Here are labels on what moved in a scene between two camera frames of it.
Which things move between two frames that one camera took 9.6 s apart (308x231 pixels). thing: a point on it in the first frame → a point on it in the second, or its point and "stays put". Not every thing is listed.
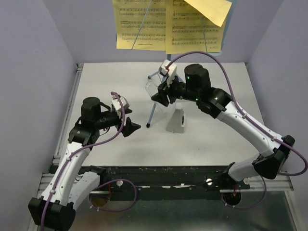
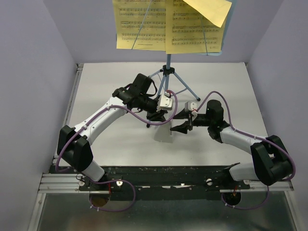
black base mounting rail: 163,182 stays put
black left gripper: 129,127 → 156,116
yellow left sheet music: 140,24 stays put
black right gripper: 160,96 → 184,127
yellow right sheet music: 187,31 stays put
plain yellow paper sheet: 217,10 stays put
